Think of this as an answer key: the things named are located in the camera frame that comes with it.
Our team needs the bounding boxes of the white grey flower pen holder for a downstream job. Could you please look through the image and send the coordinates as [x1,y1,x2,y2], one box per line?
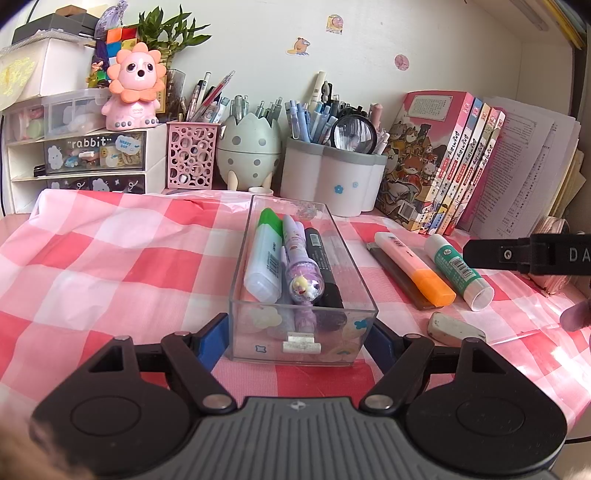
[280,137,389,217]

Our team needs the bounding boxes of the green bamboo plant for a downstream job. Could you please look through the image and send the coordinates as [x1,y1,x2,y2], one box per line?
[136,4,212,70]

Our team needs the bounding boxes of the glue stick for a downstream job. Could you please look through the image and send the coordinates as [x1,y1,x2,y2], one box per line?
[425,234,496,311]

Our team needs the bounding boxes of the orange highlighter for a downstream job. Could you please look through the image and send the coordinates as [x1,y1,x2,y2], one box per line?
[374,232,457,308]

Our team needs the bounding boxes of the clear plastic box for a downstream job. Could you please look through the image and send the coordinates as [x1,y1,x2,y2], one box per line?
[228,194,379,367]

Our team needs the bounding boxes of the purple fabric pouch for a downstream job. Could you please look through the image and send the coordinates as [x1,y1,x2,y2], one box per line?
[95,0,127,38]

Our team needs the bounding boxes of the bunch of red white pens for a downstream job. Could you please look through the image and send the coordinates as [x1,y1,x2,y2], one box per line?
[178,70,236,124]

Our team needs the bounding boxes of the stack of printed papers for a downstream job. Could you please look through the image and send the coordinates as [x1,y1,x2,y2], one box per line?
[457,96,583,236]

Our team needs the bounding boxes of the dark stacked boxes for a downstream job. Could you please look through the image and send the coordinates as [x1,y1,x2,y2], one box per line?
[11,4,100,47]

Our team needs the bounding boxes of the bunch of blue pens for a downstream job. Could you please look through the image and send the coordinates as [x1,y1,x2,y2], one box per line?
[284,71,393,155]

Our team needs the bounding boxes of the person's right hand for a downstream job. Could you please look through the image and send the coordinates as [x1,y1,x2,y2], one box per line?
[560,302,591,333]

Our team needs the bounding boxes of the cat print book set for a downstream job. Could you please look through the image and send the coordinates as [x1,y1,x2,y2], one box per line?
[375,91,507,235]

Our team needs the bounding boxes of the green egg-shaped pen holder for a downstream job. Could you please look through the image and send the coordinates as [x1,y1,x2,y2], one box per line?
[217,113,282,191]

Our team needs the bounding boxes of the bunch of green grey pens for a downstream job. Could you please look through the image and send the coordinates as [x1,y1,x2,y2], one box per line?
[228,95,283,127]

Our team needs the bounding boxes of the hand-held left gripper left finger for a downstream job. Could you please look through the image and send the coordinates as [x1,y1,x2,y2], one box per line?
[88,314,236,414]

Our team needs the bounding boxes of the green highlighter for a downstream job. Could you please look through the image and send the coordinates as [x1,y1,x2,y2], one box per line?
[244,208,283,304]

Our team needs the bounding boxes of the small colourful toy figure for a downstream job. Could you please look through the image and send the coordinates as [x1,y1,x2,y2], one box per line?
[87,60,110,89]

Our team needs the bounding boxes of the white drawer organizer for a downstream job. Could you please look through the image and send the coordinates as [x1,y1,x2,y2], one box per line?
[6,124,169,214]

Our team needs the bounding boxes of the colourful puzzle cube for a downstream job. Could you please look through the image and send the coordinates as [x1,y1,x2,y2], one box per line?
[95,28,139,70]

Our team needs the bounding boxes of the clear plastic drawer unit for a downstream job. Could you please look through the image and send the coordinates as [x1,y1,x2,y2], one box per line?
[0,88,114,141]

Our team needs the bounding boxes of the white eraser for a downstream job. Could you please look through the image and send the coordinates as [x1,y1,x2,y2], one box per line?
[427,312,487,346]

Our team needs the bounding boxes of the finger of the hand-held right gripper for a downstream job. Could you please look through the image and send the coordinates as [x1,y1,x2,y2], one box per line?
[463,236,532,269]

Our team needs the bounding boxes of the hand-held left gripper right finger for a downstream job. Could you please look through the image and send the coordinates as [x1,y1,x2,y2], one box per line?
[360,319,504,411]

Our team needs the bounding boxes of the black marker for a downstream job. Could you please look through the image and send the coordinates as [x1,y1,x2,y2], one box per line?
[304,226,346,309]

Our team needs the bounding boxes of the pink lion toy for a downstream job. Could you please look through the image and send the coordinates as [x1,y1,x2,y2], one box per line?
[100,42,167,131]

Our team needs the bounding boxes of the pink checked tablecloth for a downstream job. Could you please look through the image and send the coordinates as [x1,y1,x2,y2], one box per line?
[0,187,591,435]

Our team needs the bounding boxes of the purple cartoon pen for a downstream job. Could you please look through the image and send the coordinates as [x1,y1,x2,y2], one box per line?
[281,213,325,306]

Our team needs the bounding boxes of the black magnifying glass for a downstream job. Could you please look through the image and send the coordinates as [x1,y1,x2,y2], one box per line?
[331,114,379,154]

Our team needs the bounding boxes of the pink perforated pen holder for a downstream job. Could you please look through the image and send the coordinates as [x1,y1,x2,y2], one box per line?
[166,121,221,190]

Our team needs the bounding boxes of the white storage box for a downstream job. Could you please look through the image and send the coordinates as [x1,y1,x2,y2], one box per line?
[0,39,100,112]

